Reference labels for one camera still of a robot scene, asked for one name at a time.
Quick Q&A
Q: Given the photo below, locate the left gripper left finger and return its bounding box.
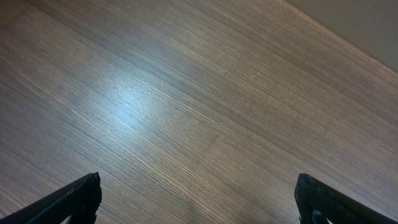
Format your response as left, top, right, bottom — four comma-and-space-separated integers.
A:
1, 172, 102, 224

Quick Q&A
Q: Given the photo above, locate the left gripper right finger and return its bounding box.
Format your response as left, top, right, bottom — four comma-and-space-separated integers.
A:
294, 173, 397, 224

